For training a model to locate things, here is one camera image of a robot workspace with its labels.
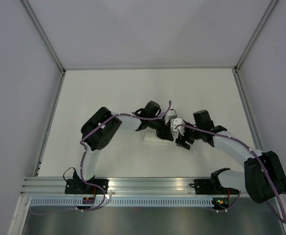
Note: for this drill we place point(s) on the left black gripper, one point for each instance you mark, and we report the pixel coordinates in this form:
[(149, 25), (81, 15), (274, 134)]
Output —
[(164, 133)]

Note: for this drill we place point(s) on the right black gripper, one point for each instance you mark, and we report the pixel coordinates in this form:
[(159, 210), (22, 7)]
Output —
[(180, 140)]

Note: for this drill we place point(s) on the white cloth napkin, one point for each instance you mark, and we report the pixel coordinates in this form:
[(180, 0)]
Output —
[(150, 137)]

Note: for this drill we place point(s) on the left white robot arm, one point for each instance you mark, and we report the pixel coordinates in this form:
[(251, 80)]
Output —
[(100, 129)]

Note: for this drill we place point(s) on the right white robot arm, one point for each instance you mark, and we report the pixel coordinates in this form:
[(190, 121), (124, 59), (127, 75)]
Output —
[(262, 177)]

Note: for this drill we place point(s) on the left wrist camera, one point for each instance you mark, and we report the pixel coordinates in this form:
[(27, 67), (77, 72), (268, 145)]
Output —
[(171, 114)]

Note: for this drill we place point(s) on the aluminium front rail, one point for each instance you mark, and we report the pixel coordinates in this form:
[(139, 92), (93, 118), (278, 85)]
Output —
[(118, 186)]

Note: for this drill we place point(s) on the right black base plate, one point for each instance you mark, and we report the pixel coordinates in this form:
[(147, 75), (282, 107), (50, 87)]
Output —
[(206, 187)]

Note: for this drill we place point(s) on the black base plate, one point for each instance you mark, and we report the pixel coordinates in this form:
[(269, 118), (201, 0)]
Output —
[(206, 187), (78, 187)]

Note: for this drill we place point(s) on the white slotted cable duct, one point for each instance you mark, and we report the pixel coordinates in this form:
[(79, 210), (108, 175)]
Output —
[(125, 201)]

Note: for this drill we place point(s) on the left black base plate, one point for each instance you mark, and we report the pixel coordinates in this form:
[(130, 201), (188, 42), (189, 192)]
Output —
[(78, 187)]

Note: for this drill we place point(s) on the right aluminium frame post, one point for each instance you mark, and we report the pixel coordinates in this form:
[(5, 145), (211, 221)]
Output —
[(256, 33)]

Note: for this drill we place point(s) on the aluminium frame post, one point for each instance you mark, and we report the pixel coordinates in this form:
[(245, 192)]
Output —
[(256, 33), (42, 34)]

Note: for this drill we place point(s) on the left aluminium frame post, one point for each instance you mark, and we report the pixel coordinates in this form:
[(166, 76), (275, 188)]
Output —
[(42, 34)]

